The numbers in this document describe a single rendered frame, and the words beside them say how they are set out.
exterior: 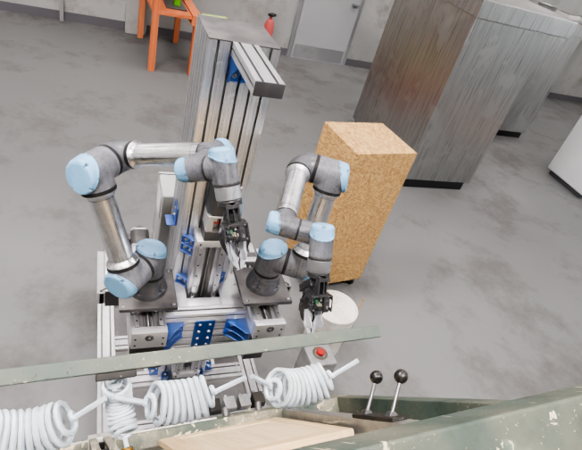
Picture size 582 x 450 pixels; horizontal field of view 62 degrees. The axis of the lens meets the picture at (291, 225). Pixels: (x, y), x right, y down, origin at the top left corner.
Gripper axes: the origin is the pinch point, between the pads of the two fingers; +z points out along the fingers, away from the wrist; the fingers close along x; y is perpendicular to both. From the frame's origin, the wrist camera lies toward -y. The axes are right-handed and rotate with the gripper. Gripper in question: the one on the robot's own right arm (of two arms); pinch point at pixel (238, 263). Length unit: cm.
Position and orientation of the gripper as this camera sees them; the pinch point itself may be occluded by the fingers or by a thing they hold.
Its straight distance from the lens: 146.3
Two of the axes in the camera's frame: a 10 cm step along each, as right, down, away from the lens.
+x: 9.5, -1.8, 2.4
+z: 1.3, 9.6, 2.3
